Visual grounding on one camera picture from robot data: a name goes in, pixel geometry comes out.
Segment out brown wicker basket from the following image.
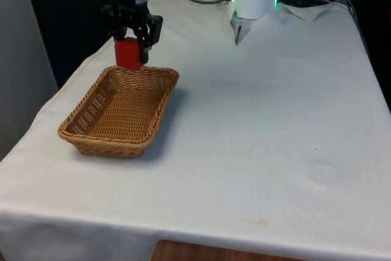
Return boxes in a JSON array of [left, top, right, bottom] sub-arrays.
[[57, 65, 181, 159]]

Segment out red cube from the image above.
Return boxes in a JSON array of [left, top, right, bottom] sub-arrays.
[[114, 37, 143, 71]]

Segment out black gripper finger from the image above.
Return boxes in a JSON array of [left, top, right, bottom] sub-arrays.
[[131, 13, 164, 62], [101, 4, 129, 42]]

